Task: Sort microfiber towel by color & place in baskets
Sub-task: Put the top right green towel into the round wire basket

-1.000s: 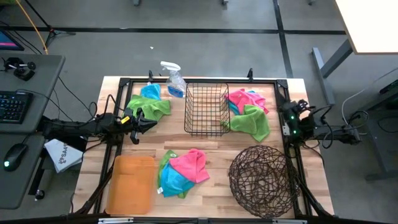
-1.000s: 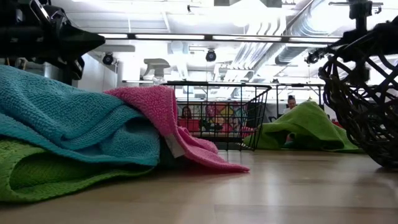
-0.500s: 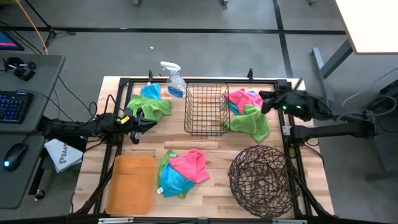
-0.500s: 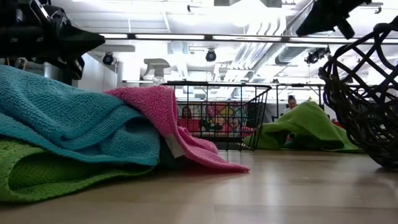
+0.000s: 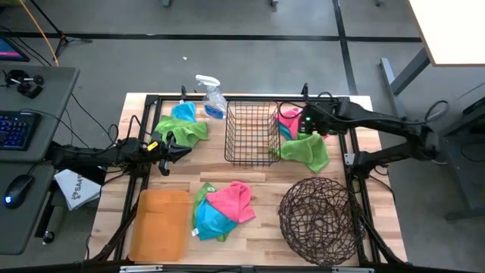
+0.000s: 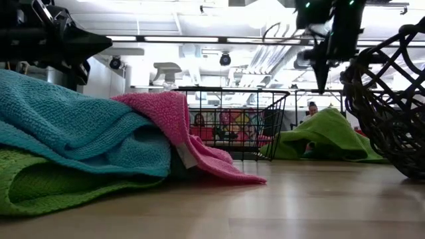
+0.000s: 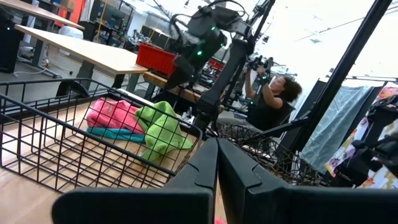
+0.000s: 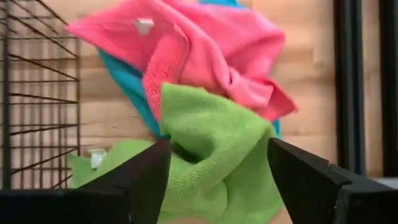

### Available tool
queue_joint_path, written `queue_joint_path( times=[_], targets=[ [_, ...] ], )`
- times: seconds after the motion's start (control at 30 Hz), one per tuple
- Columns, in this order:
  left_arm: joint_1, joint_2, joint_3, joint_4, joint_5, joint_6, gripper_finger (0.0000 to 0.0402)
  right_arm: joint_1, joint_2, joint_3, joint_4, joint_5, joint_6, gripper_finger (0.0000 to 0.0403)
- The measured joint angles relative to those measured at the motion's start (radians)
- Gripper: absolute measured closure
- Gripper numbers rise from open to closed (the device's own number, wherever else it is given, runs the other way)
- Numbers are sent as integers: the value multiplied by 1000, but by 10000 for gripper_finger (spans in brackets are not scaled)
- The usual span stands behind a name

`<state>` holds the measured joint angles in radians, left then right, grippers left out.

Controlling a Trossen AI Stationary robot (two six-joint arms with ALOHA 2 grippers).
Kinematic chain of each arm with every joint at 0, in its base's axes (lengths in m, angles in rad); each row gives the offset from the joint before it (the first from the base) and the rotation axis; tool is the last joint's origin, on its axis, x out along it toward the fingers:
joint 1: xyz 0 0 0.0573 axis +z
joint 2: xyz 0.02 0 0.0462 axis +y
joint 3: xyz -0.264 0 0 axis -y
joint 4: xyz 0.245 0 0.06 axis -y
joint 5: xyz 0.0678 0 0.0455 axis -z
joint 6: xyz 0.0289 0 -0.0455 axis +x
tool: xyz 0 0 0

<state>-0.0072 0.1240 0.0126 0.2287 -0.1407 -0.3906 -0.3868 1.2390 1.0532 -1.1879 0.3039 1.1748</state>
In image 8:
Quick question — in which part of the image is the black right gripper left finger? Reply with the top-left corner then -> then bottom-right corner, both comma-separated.
79,139 -> 172,224

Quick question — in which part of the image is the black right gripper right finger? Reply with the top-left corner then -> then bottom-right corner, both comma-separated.
267,137 -> 352,224

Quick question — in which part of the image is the green microfiber towel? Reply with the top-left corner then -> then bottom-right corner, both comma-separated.
67,83 -> 284,224

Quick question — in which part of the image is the teal microfiber towel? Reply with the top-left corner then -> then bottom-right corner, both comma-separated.
98,0 -> 282,140

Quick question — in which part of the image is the pink microfiber towel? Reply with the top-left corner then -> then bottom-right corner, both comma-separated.
67,0 -> 299,123

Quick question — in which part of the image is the black aluminium rig frame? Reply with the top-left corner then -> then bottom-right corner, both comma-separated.
334,0 -> 398,178

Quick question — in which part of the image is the black wire rectangular basket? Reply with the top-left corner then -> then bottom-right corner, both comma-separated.
0,0 -> 81,190

